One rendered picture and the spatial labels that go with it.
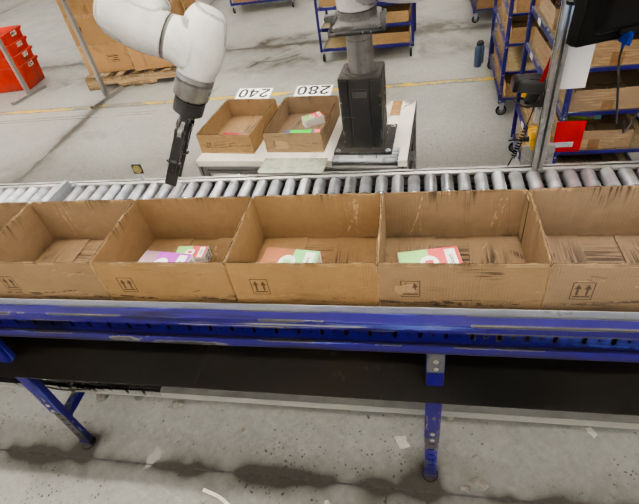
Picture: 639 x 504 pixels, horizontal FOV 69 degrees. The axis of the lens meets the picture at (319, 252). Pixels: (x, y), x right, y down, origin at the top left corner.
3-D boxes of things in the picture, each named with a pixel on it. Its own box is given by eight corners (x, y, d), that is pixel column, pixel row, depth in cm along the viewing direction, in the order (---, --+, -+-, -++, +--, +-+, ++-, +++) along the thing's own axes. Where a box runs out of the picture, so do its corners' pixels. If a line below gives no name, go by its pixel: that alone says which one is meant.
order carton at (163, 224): (264, 238, 152) (252, 195, 140) (240, 307, 130) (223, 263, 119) (154, 239, 160) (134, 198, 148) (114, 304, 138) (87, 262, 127)
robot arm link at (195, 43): (222, 77, 117) (170, 57, 115) (238, 13, 109) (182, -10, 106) (211, 88, 108) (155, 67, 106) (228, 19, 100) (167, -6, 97)
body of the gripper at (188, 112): (202, 108, 112) (194, 143, 117) (209, 98, 119) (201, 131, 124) (171, 97, 110) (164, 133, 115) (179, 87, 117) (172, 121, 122)
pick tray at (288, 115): (341, 113, 240) (338, 94, 233) (324, 152, 213) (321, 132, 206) (288, 114, 247) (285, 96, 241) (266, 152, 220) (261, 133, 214)
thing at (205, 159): (416, 105, 241) (416, 99, 239) (407, 166, 200) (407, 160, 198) (237, 111, 267) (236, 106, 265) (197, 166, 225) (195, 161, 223)
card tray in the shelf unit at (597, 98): (549, 76, 241) (552, 56, 234) (613, 71, 235) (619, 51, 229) (569, 112, 211) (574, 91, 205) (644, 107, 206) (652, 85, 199)
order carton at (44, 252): (154, 239, 160) (135, 198, 148) (115, 304, 138) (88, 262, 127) (55, 240, 167) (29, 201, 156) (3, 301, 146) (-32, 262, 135)
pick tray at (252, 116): (280, 116, 247) (276, 98, 241) (254, 154, 221) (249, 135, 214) (231, 116, 255) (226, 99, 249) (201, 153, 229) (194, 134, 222)
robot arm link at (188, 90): (217, 77, 116) (212, 99, 119) (181, 63, 114) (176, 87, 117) (211, 87, 109) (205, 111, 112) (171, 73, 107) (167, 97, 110)
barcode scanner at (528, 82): (504, 99, 176) (512, 71, 168) (537, 101, 174) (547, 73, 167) (507, 106, 171) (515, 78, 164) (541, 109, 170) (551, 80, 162)
